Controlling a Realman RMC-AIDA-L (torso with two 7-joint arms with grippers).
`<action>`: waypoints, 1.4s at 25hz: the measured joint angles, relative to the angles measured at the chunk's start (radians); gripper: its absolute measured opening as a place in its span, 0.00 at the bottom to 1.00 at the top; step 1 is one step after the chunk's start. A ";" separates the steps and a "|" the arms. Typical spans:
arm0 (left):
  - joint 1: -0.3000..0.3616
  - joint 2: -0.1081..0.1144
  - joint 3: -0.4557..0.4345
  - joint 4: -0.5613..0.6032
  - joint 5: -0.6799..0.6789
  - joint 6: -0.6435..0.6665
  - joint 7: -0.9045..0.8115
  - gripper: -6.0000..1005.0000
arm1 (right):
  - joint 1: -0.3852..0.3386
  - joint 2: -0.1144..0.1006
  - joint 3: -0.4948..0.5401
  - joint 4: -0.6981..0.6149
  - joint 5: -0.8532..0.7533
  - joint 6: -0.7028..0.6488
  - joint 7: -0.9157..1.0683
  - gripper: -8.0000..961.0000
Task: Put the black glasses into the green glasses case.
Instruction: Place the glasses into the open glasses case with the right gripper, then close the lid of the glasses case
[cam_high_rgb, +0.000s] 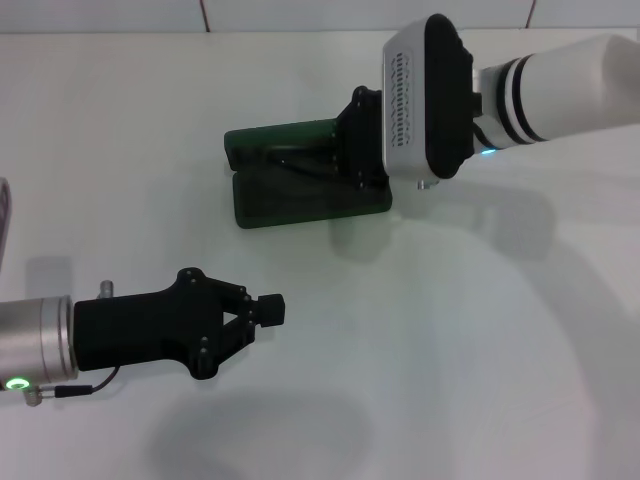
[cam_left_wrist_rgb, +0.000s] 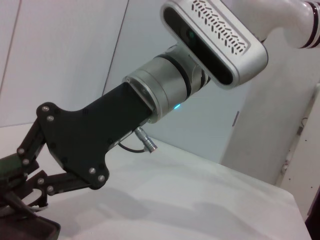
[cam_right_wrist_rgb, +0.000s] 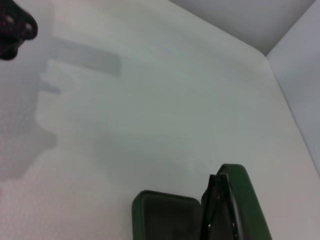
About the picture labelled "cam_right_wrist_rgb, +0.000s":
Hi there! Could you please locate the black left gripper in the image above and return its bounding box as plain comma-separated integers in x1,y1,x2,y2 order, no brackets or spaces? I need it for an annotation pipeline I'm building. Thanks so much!
0,0,39,61

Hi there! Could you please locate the green glasses case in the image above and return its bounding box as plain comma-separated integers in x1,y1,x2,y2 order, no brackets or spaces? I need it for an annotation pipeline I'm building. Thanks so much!
131,163,273,240

